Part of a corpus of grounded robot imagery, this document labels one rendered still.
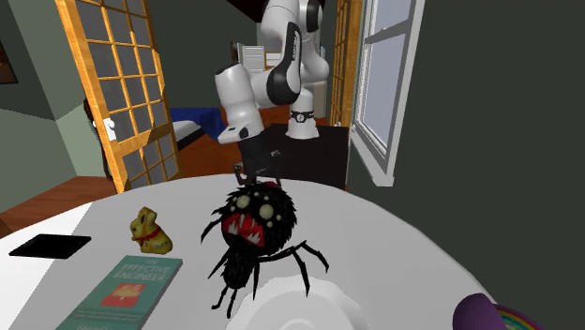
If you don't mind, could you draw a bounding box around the teal book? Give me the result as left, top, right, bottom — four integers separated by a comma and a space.
54, 254, 184, 330

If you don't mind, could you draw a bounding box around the black flat phone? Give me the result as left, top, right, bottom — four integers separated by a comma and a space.
7, 232, 93, 261

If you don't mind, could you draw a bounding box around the white plate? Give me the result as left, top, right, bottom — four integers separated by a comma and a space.
226, 274, 372, 330

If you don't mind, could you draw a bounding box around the white framed window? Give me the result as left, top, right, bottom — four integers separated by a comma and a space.
349, 0, 427, 188

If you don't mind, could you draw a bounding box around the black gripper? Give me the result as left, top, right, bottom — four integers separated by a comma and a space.
232, 133, 283, 187

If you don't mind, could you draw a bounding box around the wooden door with glass panes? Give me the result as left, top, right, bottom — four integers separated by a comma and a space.
53, 0, 182, 194
329, 0, 363, 129

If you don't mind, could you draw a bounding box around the gold rabbit figure red ribbon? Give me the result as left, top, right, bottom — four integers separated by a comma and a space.
129, 206, 174, 255

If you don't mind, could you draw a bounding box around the dark robot stand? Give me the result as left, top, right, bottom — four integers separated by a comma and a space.
262, 122, 352, 191

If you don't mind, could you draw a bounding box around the rainbow coloured object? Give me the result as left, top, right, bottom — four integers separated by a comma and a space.
495, 303, 541, 330

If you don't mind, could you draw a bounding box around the black spider toy red mouth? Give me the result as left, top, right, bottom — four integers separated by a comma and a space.
200, 180, 331, 320

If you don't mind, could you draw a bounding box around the white round table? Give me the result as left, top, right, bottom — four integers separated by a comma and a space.
0, 173, 501, 330

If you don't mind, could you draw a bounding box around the purple rounded object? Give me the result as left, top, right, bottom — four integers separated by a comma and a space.
452, 292, 501, 330

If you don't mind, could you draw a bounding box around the bed with blue cover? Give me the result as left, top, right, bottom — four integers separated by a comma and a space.
169, 106, 230, 153

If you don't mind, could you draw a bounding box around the white cabinet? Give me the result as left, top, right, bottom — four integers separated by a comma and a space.
241, 43, 282, 73

